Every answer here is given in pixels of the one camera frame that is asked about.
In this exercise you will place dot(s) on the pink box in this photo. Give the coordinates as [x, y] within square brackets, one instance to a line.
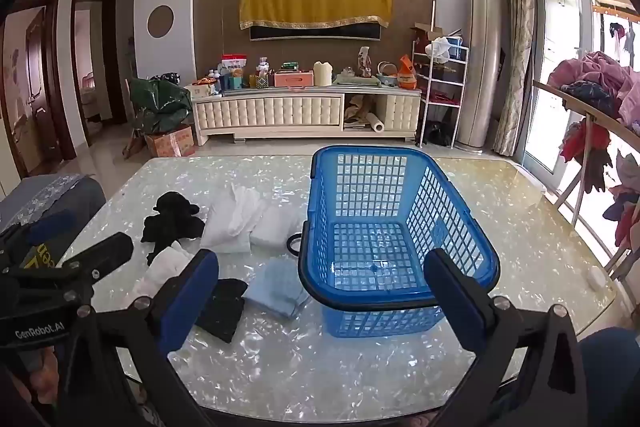
[293, 79]

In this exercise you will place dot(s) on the blue plastic basket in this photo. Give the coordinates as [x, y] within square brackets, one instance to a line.
[320, 187]

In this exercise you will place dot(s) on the light blue towel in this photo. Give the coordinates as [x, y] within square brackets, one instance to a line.
[275, 289]

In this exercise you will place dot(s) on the cream television cabinet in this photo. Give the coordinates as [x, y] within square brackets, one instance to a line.
[270, 112]

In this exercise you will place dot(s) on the white plastic bag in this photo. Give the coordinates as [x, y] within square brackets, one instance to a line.
[437, 48]

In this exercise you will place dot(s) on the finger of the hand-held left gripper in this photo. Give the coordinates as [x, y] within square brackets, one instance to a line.
[50, 227]
[107, 252]

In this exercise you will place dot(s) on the black garment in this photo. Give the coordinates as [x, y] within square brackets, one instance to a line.
[170, 222]

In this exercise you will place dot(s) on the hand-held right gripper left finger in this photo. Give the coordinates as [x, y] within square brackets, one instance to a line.
[190, 302]

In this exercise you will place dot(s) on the green folded cloth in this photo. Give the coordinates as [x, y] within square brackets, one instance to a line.
[357, 80]

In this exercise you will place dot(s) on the standing air conditioner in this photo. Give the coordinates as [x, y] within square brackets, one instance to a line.
[477, 57]

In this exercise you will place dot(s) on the wooden drying rack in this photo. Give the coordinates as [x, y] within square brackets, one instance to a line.
[565, 91]

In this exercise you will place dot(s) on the green plastic bag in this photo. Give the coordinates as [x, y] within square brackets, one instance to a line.
[160, 104]

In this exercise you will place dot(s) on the patterned curtain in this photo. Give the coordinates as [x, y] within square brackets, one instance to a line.
[512, 32]

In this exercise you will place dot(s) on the white paper roll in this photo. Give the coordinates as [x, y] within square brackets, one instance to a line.
[376, 123]

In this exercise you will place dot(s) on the person's blue trousers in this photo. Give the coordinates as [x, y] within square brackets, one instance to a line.
[612, 367]

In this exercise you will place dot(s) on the white towel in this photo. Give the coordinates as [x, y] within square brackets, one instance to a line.
[272, 232]

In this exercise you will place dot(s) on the red and white snack packet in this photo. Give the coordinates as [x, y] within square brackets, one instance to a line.
[234, 64]

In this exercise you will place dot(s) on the grey chair with lace cloth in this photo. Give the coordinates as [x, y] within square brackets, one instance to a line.
[50, 197]

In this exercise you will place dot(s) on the orange bag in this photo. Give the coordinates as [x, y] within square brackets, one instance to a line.
[407, 74]

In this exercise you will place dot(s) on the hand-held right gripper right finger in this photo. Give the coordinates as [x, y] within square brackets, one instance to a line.
[455, 307]

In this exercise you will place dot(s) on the brown round wall plate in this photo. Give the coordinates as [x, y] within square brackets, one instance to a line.
[160, 21]

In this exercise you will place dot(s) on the black towel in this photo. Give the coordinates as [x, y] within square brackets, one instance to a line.
[222, 307]

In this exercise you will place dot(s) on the dark wooden door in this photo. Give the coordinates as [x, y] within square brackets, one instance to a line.
[37, 72]

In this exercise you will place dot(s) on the white quilted cloth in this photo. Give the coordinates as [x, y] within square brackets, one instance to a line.
[230, 227]

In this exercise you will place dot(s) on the cardboard box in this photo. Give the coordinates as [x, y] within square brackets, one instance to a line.
[170, 142]

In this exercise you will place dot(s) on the white metal rack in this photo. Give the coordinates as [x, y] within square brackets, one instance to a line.
[465, 72]

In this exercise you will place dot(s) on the cream candle jar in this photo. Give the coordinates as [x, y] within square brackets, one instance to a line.
[323, 74]

